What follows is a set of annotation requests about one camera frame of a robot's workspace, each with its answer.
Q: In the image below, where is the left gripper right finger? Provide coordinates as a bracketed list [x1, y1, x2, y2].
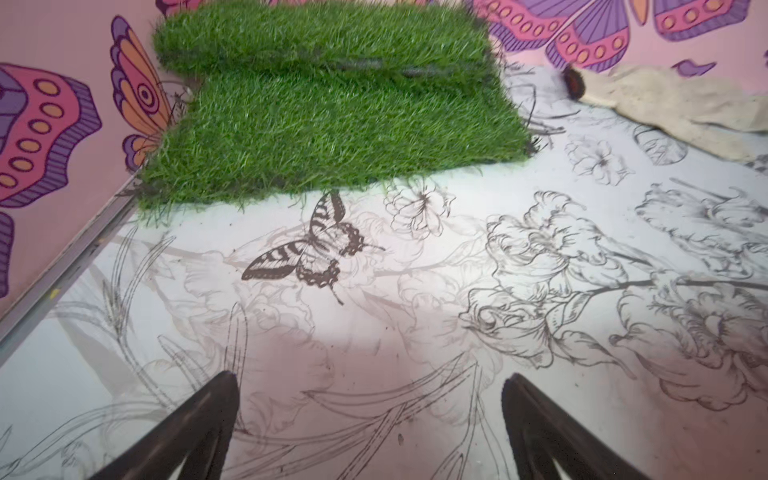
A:
[501, 373, 646, 479]

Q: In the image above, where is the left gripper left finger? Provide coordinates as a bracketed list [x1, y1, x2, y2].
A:
[93, 371, 240, 480]

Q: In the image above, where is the green artificial grass mat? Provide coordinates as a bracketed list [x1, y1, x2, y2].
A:
[136, 1, 534, 212]

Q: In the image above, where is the white work glove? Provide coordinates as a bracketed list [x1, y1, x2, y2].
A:
[562, 65, 767, 163]

